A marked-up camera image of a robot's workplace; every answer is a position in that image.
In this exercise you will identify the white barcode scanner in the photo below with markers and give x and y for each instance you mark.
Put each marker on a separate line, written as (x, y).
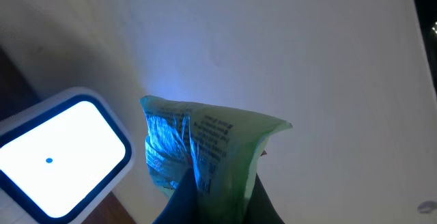
(61, 157)

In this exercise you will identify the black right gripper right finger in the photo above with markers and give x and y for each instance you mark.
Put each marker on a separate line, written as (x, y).
(260, 209)

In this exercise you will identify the teal wipes packet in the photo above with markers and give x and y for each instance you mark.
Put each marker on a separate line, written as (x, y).
(220, 144)

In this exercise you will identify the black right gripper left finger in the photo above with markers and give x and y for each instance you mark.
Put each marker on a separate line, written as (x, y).
(182, 206)

